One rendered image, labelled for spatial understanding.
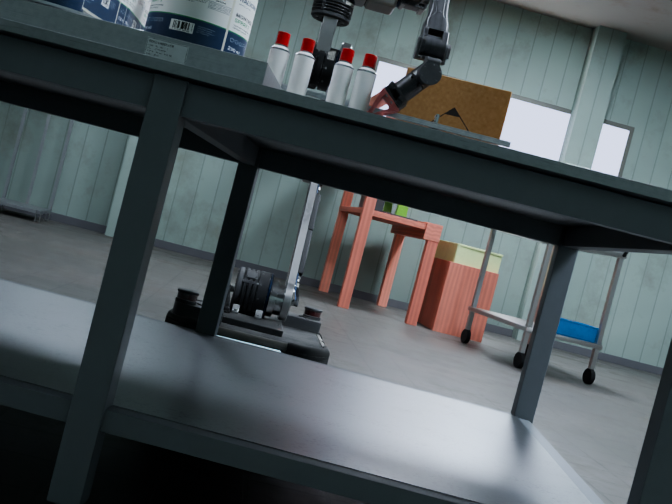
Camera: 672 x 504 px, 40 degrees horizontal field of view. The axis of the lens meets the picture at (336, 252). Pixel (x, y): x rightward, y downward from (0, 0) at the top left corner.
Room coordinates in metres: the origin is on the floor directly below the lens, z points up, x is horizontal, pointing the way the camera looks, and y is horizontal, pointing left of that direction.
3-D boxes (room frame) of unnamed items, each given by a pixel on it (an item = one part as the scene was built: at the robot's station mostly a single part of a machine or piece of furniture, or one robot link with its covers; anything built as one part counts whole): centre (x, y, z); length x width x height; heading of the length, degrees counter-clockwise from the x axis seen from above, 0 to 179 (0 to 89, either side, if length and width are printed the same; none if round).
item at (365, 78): (2.42, 0.04, 0.98); 0.05 x 0.05 x 0.20
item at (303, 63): (2.43, 0.20, 0.98); 0.05 x 0.05 x 0.20
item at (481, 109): (2.74, -0.23, 0.99); 0.30 x 0.24 x 0.27; 84
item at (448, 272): (8.73, -0.65, 0.99); 1.53 x 1.40 x 1.97; 5
